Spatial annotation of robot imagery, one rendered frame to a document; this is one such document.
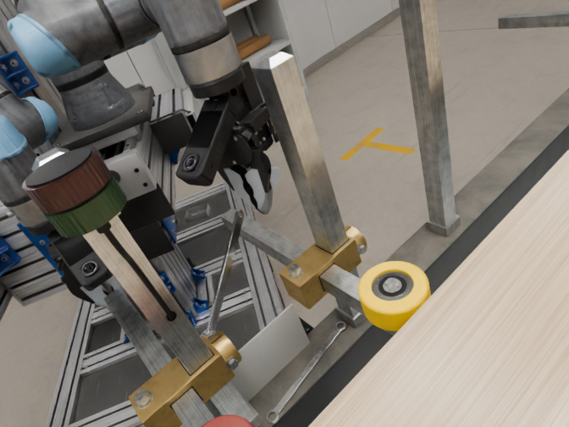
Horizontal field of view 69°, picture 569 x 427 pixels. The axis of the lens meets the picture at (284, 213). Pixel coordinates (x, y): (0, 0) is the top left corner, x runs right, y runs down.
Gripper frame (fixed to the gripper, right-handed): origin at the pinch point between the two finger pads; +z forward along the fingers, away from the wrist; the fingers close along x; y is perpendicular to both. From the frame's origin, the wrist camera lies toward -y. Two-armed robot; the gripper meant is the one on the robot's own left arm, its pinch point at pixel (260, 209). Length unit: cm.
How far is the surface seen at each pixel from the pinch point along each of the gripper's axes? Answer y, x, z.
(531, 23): 97, -26, 10
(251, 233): 2.6, 7.2, 8.1
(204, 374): -22.6, -3.0, 7.6
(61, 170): -23.6, -6.7, -23.4
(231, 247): -7.0, 1.2, 1.5
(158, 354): -22.5, 6.0, 7.9
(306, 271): -4.2, -8.2, 7.1
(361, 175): 141, 60, 94
